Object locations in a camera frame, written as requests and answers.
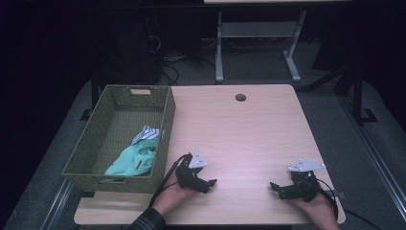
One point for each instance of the mint green hat striped lining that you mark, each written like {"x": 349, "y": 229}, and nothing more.
{"x": 137, "y": 159}

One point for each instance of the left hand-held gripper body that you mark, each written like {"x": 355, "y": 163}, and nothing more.
{"x": 186, "y": 175}

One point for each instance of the grey metal desk frame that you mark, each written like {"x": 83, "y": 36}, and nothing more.
{"x": 258, "y": 30}

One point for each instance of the black metal stand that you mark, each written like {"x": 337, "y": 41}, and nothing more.
{"x": 359, "y": 96}

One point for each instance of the green woven basket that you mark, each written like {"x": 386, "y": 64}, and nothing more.
{"x": 105, "y": 150}

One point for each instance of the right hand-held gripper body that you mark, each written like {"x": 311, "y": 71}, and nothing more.
{"x": 303, "y": 185}

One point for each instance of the person's left hand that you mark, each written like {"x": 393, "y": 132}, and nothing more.
{"x": 174, "y": 196}

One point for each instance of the aluminium floor rail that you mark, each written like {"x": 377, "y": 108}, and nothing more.
{"x": 376, "y": 159}
{"x": 57, "y": 204}

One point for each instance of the person's right hand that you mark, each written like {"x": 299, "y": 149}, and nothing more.
{"x": 316, "y": 211}

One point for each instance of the grey tape strip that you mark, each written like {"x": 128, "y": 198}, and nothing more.
{"x": 336, "y": 194}

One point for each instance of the black computer tower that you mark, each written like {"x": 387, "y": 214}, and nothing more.
{"x": 134, "y": 51}

